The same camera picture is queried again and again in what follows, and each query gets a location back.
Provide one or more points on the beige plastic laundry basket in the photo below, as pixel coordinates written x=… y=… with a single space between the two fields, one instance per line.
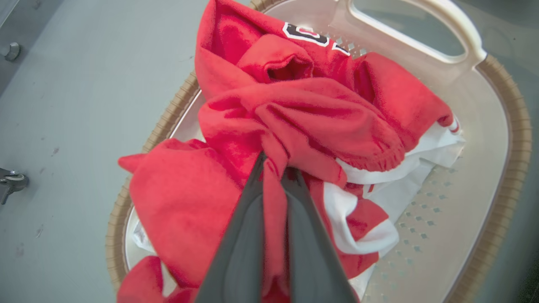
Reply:
x=476 y=176

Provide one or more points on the white and red garment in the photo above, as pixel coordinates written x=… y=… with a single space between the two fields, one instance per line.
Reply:
x=400 y=176

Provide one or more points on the metal caster wheel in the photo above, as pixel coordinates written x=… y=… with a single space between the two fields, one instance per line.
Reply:
x=12 y=182

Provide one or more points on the red sweatshirt with lettering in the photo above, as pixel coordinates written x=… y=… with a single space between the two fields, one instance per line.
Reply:
x=269 y=122

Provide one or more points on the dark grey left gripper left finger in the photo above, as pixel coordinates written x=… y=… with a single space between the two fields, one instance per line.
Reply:
x=240 y=252

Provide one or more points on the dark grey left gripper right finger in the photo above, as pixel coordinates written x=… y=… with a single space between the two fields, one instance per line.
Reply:
x=313 y=256

